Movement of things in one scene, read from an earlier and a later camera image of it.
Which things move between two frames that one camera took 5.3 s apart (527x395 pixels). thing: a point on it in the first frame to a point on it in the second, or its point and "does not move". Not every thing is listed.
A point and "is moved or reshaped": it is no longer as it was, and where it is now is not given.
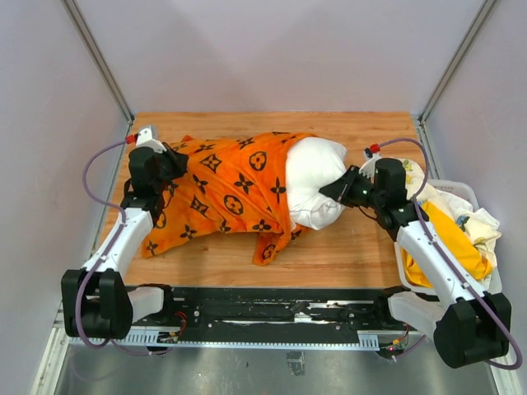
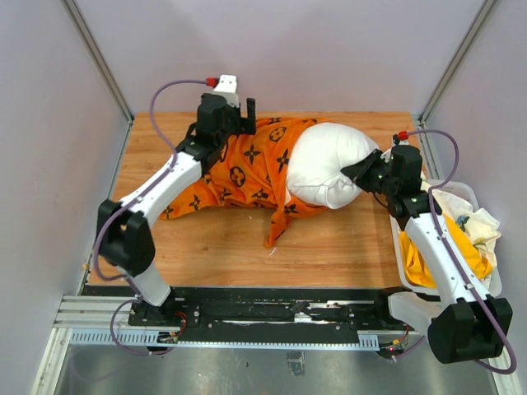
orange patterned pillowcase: [233, 185] is moved or reshaped
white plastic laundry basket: [465, 192] does not move
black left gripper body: [170, 169] to [233, 123]
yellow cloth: [462, 248] does not move
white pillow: [310, 163] is moved or reshaped
